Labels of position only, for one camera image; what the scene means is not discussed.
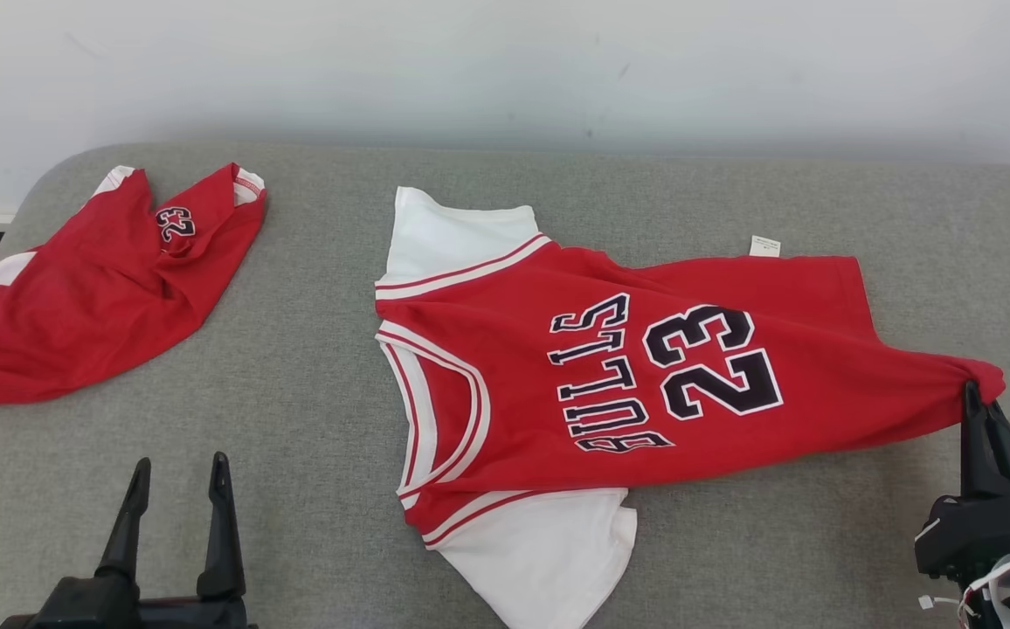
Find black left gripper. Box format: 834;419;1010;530
0;452;258;629

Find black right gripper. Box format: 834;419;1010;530
913;380;1010;585

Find red Bulls 23 jersey shirt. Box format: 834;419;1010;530
374;186;1007;629

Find grey fabric sofa seat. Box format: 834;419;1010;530
0;142;1010;629

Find red shorts with 23 print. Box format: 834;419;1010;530
0;162;267;406

